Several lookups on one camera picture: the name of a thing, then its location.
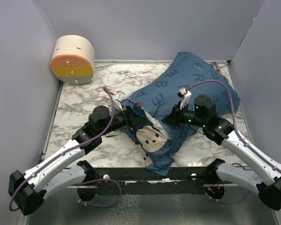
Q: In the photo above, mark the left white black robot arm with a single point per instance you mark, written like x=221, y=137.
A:
x=29, y=189

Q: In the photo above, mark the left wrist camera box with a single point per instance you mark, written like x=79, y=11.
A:
x=118, y=97

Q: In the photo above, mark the small pink tube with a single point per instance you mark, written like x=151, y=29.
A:
x=216, y=67

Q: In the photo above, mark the cream orange cylindrical container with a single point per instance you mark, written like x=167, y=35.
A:
x=72, y=60

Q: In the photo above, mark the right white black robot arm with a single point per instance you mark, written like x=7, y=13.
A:
x=264, y=177

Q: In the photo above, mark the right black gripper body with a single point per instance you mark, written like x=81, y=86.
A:
x=183, y=116

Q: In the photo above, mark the white pillow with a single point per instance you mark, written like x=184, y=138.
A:
x=157, y=125

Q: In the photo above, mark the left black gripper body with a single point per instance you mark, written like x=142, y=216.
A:
x=129, y=122

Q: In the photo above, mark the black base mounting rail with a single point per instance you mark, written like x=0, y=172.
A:
x=179, y=180

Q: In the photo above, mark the blue cartoon print pillowcase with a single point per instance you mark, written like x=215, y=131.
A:
x=158, y=141

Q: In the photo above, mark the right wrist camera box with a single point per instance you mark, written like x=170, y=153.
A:
x=185, y=96

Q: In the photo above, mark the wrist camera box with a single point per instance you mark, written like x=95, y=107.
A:
x=185, y=96
x=118, y=97

